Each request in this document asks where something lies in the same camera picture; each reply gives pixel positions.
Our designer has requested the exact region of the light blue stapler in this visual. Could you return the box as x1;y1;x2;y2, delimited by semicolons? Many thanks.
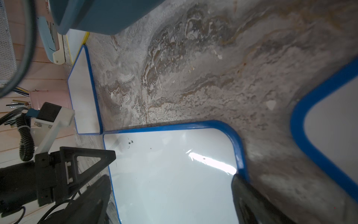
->
37;16;65;65

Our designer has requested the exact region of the blue-framed whiteboard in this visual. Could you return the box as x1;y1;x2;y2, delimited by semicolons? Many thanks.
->
290;58;358;200
67;45;103;135
103;120;249;224

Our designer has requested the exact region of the white wire wall shelf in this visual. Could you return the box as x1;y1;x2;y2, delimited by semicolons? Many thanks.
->
0;1;17;84

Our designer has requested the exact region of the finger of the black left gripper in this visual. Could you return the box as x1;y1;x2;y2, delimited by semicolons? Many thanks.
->
57;147;116;203

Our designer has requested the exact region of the pink pencil cup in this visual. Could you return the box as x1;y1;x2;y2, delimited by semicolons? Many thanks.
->
29;90;72;110

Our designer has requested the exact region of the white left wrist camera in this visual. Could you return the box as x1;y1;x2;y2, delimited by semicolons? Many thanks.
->
26;102;75;155

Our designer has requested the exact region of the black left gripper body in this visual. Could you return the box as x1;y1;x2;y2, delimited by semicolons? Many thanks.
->
1;152;60;214

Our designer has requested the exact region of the yellow-framed whiteboard far left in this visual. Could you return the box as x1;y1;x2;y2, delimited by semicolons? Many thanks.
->
66;29;90;64

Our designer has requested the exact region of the teal plastic storage box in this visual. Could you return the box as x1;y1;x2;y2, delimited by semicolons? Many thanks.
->
49;0;163;35

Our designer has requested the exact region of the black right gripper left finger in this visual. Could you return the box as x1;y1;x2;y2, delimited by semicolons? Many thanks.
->
39;175;112;224

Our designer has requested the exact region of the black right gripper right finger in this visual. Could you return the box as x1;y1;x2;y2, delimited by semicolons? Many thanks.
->
231;174;295;224

